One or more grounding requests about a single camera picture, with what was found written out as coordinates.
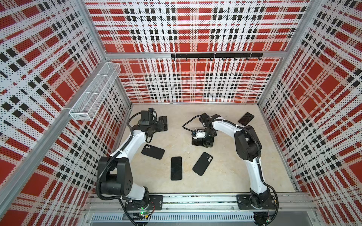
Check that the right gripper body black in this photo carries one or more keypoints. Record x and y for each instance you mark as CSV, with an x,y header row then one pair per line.
x,y
209,133

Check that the wire mesh wall basket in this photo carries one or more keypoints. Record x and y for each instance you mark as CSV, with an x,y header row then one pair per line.
x,y
95,92

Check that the aluminium front rail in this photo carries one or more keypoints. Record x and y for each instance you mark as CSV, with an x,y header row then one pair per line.
x,y
229,202

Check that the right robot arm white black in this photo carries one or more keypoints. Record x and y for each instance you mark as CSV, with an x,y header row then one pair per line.
x,y
248,147

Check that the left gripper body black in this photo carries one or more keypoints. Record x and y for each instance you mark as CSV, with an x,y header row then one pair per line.
x,y
156,127

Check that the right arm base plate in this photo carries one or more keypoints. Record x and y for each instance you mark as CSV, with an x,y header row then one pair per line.
x,y
249,202

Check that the black hook rail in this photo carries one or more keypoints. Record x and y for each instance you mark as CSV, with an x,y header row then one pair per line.
x,y
246,55

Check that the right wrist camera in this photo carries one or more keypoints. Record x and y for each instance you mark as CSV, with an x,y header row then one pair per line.
x,y
198,133

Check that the black phone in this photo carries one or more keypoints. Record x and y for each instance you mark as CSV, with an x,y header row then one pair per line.
x,y
197,142
176,168
246,119
163,123

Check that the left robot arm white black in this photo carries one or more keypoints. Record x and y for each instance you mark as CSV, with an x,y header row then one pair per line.
x,y
115,178

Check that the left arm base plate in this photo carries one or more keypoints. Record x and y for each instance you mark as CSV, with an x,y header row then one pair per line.
x,y
153,202

